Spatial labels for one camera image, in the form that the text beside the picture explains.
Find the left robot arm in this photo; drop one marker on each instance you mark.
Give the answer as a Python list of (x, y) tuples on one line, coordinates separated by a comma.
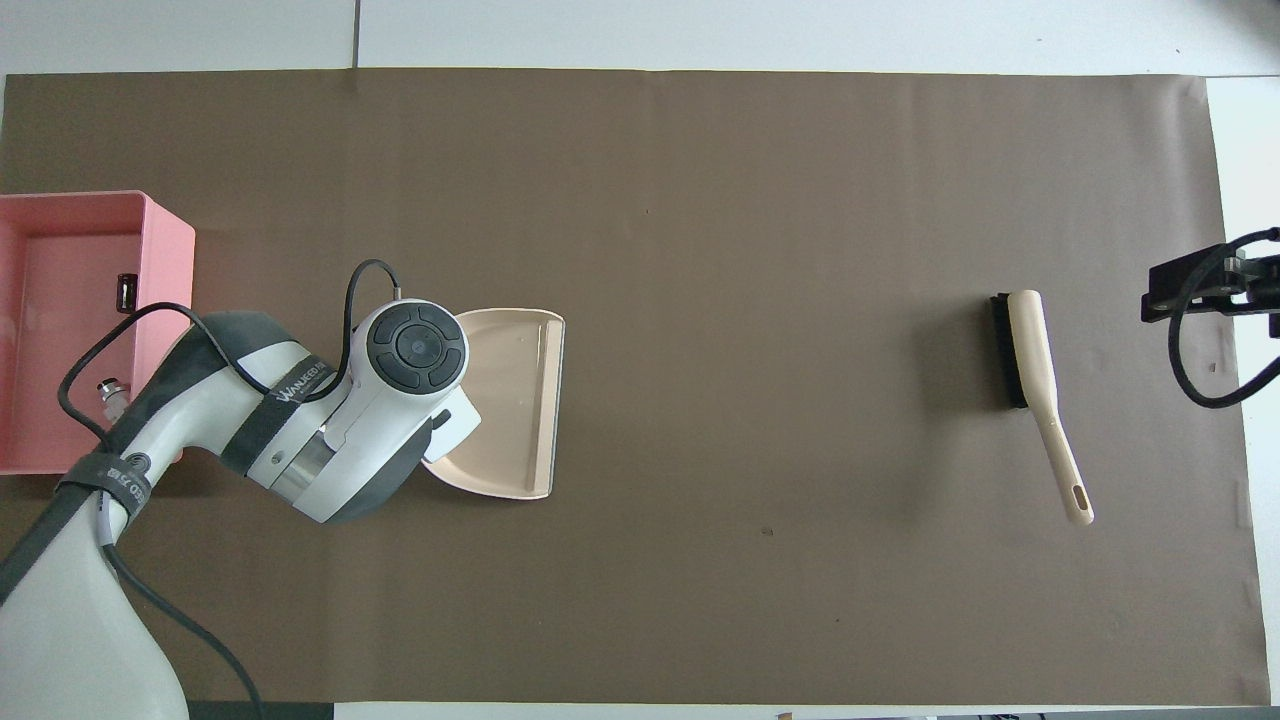
[(205, 400)]

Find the pink plastic bin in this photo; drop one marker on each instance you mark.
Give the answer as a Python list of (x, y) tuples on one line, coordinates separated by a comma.
[(60, 330)]

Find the beige plastic dustpan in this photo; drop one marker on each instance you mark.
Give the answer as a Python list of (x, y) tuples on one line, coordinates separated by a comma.
[(510, 400)]

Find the beige hand brush black bristles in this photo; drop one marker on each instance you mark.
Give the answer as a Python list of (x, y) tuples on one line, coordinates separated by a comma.
[(1030, 340)]

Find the small black usb connector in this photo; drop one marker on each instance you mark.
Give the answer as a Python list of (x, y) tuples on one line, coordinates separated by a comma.
[(126, 292)]

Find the small silver round connector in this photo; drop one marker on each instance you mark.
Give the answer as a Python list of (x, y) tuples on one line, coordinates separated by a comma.
[(112, 393)]

